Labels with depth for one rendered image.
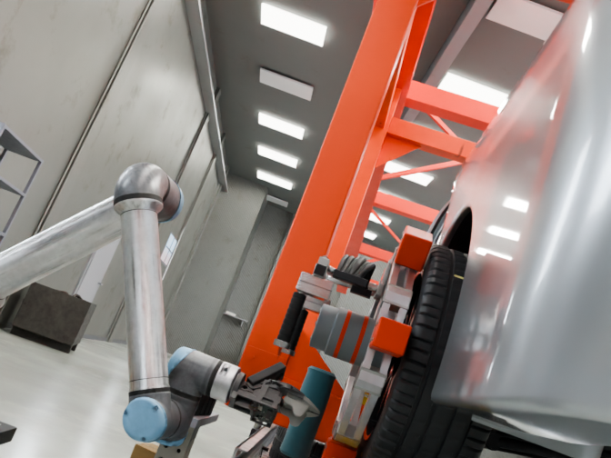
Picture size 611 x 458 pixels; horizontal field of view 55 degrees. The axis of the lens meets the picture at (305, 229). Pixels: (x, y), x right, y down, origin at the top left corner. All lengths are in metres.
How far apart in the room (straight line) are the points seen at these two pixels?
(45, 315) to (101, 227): 6.32
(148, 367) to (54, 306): 6.57
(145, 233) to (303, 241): 0.90
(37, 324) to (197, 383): 6.53
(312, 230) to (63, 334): 5.96
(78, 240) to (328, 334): 0.71
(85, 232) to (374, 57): 1.40
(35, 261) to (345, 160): 1.19
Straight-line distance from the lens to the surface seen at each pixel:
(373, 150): 4.41
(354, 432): 1.57
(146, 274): 1.38
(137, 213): 1.42
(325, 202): 2.23
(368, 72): 2.46
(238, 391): 1.44
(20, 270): 1.69
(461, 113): 5.28
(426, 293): 1.44
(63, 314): 7.88
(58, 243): 1.64
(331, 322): 1.64
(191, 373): 1.45
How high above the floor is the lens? 0.69
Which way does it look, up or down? 14 degrees up
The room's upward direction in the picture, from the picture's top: 20 degrees clockwise
